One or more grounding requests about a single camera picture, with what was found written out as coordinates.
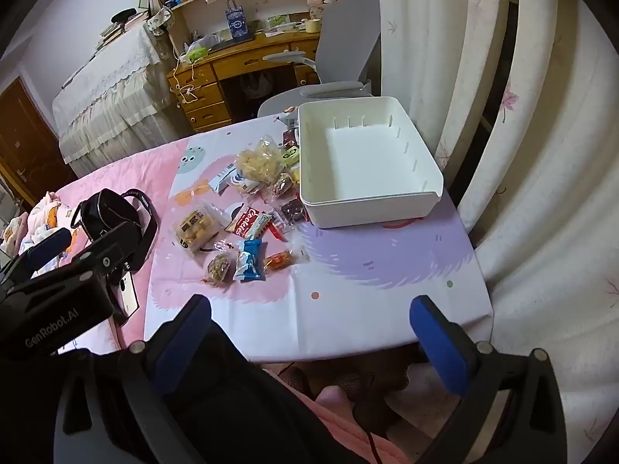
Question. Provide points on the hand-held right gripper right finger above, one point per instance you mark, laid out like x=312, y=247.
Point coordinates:
x=437, y=348

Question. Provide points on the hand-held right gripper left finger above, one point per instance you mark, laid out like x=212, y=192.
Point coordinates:
x=181, y=348

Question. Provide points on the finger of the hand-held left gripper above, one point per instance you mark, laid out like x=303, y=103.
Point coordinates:
x=48, y=247
x=109, y=246

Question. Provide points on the small orange snack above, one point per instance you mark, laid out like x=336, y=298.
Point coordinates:
x=279, y=261

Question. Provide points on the white blue cake packet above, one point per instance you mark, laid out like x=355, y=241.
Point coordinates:
x=222, y=180

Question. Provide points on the red white cookie packet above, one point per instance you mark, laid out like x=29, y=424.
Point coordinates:
x=246, y=221

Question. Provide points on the clear bag of puffed rice cake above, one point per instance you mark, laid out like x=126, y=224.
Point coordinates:
x=258, y=162

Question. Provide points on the yellow brown snack packet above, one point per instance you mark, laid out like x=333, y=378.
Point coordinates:
x=283, y=186
x=292, y=210

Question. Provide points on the white plastic storage box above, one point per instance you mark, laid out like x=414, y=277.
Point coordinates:
x=367, y=164

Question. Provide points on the person's left forearm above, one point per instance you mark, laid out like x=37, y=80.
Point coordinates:
x=242, y=396

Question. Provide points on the cartoon print blanket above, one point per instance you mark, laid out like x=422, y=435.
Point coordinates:
x=46, y=212

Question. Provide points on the black handbag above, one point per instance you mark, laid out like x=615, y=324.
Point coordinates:
x=104, y=208

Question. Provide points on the pink cloth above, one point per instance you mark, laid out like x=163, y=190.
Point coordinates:
x=125, y=174

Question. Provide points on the clear nut cluster packet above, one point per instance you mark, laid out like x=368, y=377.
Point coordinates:
x=217, y=268

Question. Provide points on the clear tray of pastries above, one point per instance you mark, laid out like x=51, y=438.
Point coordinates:
x=196, y=229

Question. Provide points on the brown wooden door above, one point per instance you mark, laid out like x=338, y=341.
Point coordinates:
x=29, y=140

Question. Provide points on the blue snack packet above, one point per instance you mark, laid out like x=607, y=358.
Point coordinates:
x=250, y=261

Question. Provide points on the clear candy wrapper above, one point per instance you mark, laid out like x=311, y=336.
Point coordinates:
x=225, y=244

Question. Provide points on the person's pink pants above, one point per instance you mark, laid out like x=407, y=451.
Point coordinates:
x=338, y=425

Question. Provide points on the white lace cover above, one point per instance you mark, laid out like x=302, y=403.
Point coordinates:
x=111, y=96

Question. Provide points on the small red candy packet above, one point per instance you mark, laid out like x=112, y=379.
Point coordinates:
x=278, y=226

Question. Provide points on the green snack packet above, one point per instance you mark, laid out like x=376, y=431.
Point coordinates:
x=290, y=155

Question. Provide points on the stack of books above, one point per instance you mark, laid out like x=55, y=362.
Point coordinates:
x=112, y=34

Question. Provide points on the black trash bag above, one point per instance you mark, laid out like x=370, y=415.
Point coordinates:
x=256, y=84

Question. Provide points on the wooden desk with drawers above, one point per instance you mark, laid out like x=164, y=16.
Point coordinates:
x=242, y=63

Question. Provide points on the white plastic bag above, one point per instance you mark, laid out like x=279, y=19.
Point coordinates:
x=209, y=41

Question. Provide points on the floral cloth bag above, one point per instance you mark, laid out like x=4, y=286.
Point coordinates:
x=159, y=22

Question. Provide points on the black hat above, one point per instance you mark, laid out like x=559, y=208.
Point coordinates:
x=124, y=14

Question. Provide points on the blue patterned gift bag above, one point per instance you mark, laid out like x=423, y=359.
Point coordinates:
x=239, y=22

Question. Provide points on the green flat box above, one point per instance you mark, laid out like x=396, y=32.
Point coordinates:
x=278, y=20

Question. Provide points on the yellow pot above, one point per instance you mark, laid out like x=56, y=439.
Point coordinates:
x=312, y=25

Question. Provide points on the grey office chair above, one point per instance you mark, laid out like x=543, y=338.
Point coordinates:
x=348, y=43

